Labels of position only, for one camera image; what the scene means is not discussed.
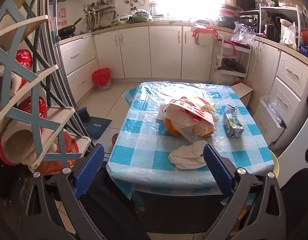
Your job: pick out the clear plastic bag bundle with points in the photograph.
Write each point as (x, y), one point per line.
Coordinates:
(271, 107)

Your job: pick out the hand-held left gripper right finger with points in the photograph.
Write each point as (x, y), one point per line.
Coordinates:
(216, 170)

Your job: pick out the stack of pots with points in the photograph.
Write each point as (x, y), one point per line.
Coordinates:
(226, 17)

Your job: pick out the black kettle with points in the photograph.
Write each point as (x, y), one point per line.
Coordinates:
(271, 31)

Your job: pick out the white kettle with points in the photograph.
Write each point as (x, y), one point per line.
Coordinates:
(285, 27)

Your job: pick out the black toaster oven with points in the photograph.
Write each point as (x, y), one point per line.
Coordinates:
(248, 21)

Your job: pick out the mop with orange tip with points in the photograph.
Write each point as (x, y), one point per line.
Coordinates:
(55, 17)

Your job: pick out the blue box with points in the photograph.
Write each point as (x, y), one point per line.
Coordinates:
(304, 49)

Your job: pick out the red printed bag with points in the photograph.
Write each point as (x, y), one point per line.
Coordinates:
(70, 147)
(24, 58)
(41, 107)

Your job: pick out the hanging bin with red bag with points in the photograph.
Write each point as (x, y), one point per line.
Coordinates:
(206, 38)

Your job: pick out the blue checkered plastic tablecloth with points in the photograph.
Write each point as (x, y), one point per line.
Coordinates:
(149, 155)

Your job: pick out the small orange peel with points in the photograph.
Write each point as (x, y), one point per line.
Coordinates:
(208, 133)

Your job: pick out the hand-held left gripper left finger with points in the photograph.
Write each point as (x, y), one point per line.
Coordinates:
(90, 170)

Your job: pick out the clear bag with food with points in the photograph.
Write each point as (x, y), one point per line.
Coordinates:
(291, 38)

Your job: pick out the red lined floor bin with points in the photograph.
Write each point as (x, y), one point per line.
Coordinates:
(101, 77)

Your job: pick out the blue dustpan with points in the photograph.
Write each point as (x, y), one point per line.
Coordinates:
(95, 127)

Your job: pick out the beige blue shelf rack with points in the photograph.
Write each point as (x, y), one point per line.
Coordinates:
(56, 115)

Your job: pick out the kitchen window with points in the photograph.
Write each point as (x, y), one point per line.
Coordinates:
(186, 0)

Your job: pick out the yellow waste bin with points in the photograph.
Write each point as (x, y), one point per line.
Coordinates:
(275, 163)

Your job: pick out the white appliance shelf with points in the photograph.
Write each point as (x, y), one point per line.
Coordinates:
(278, 10)

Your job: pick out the open white drawer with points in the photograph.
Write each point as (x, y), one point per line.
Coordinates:
(266, 127)

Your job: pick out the red bowl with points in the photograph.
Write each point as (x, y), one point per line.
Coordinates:
(306, 37)

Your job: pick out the black wok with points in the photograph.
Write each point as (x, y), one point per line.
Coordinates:
(67, 30)

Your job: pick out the bag of green vegetables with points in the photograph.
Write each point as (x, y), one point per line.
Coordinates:
(139, 17)

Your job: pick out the small wooden stool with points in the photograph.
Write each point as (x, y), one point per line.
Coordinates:
(241, 88)

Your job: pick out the wall utensil rack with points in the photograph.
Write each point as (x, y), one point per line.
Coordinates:
(99, 12)

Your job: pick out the beige rolled cloth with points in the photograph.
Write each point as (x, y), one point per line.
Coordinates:
(6, 80)
(14, 142)

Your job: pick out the white plastic bag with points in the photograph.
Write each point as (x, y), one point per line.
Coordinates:
(164, 110)

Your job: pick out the white storage cart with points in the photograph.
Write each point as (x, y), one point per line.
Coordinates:
(246, 60)

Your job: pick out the crumpled clear plastic bag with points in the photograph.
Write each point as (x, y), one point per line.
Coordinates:
(241, 31)

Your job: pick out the black pan with lid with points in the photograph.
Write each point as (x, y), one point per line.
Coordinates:
(231, 65)

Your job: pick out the large white tissue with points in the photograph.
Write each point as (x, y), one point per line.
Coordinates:
(186, 155)

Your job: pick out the green white drink carton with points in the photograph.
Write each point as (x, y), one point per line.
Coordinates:
(232, 125)

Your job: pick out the white kitchen cabinets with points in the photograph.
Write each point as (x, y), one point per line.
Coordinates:
(164, 52)

